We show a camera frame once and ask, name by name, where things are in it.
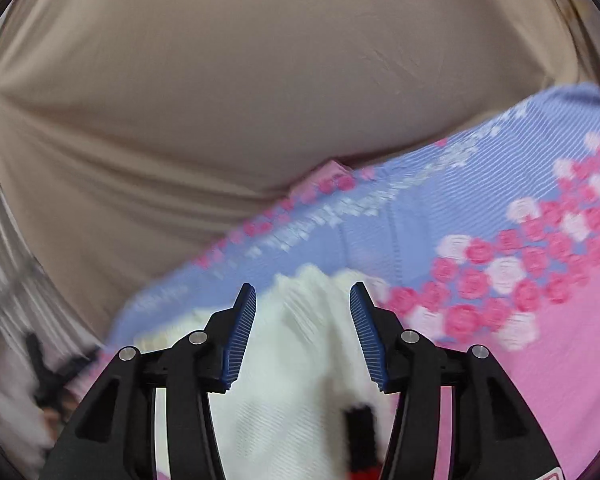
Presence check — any white red black knit sweater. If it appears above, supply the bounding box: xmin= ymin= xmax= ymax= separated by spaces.
xmin=116 ymin=263 xmax=393 ymax=479

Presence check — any white satin curtain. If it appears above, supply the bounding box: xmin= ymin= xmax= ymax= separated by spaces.
xmin=0 ymin=190 xmax=100 ymax=479

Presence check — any pink blue floral bedsheet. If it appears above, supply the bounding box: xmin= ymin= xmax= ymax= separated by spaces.
xmin=78 ymin=81 xmax=600 ymax=480

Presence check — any beige fabric headboard cover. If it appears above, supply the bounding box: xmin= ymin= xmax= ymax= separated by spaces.
xmin=0 ymin=0 xmax=600 ymax=334

